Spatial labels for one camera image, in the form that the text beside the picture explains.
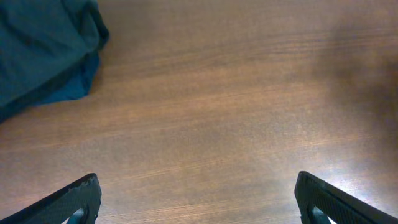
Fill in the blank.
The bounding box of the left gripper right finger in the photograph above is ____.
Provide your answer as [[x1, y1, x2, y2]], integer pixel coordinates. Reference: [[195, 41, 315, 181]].
[[294, 171, 397, 224]]

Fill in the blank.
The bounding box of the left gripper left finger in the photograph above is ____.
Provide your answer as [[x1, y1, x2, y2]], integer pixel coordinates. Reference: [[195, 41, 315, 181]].
[[1, 173, 101, 224]]

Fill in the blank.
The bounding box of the dark green t-shirt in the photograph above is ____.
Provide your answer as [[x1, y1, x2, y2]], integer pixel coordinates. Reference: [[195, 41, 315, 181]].
[[1, 0, 109, 106]]

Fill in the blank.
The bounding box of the blue folded garment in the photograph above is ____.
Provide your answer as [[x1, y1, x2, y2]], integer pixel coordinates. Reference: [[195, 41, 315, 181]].
[[1, 53, 100, 122]]

